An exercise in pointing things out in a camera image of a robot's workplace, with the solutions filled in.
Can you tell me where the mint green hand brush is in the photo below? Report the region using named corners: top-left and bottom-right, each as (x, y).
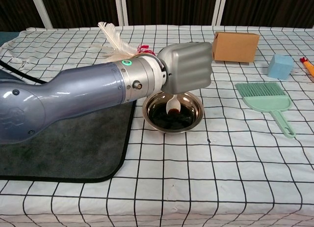
top-left (235, 82), bottom-right (297, 139)

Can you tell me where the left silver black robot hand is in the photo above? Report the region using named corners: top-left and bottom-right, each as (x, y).
top-left (157, 41), bottom-right (213, 94)

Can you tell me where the white black-checked tablecloth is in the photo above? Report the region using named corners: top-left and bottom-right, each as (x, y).
top-left (0, 25), bottom-right (314, 227)

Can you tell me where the teal table padding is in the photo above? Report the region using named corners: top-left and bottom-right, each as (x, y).
top-left (0, 31), bottom-right (19, 46)

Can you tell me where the white feather shuttlecock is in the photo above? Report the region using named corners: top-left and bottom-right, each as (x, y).
top-left (90, 21), bottom-right (157, 63)

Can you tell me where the orange red toy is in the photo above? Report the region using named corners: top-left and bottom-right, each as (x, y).
top-left (299, 57), bottom-right (314, 78)

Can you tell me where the brown cardboard box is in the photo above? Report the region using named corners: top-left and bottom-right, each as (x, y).
top-left (211, 31), bottom-right (260, 63)

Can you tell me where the dark grey microfibre mat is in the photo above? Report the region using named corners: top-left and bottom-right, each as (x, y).
top-left (0, 99), bottom-right (138, 184)

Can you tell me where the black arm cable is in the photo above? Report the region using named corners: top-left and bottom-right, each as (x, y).
top-left (0, 59), bottom-right (47, 85)

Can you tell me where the white partition frame post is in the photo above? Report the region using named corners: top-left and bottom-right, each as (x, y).
top-left (29, 0), bottom-right (52, 29)
top-left (114, 0), bottom-right (129, 26)
top-left (211, 0), bottom-right (228, 26)

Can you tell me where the stainless steel bowl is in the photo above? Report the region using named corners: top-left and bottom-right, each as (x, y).
top-left (141, 89), bottom-right (205, 135)

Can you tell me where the light blue foam cube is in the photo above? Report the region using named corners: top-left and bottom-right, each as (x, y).
top-left (266, 54), bottom-right (294, 80)

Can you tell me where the white plastic spoon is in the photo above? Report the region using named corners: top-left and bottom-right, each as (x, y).
top-left (166, 93), bottom-right (182, 114)

